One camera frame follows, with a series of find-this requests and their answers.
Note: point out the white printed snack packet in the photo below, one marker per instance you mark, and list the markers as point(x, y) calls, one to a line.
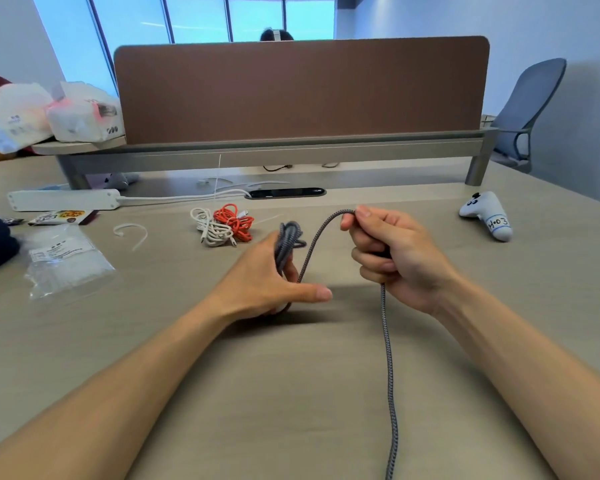
point(62, 217)

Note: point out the white tissue pack pink label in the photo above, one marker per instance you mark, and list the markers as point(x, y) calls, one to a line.
point(82, 117)

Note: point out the white labelled hand controller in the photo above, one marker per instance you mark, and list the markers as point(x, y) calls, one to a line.
point(490, 214)

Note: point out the person's left forearm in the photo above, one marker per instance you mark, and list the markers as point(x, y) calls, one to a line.
point(105, 404)

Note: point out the brown desk divider panel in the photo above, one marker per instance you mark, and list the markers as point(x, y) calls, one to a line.
point(300, 89)

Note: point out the grey office chair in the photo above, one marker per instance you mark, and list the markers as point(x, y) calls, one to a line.
point(525, 94)

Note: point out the small purple candy wrapper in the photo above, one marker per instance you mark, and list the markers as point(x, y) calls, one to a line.
point(13, 221)

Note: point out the person's right forearm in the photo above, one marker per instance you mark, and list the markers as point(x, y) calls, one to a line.
point(530, 384)

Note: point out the white head-mounted headset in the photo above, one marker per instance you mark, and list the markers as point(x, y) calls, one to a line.
point(277, 35)

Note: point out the round beige shelf board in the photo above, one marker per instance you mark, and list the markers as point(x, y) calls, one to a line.
point(70, 146)

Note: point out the person's left hand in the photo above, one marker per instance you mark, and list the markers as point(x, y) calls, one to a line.
point(250, 289)

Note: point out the grey metal desk shelf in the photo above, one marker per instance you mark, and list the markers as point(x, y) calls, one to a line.
point(280, 154)

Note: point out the large glass window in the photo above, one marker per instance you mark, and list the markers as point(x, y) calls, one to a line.
point(125, 24)

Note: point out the white power strip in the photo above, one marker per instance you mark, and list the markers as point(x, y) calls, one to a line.
point(62, 200)

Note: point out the person's right hand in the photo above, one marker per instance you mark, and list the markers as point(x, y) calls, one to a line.
point(415, 264)

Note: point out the small white rounded object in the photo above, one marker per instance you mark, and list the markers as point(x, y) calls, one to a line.
point(119, 181)

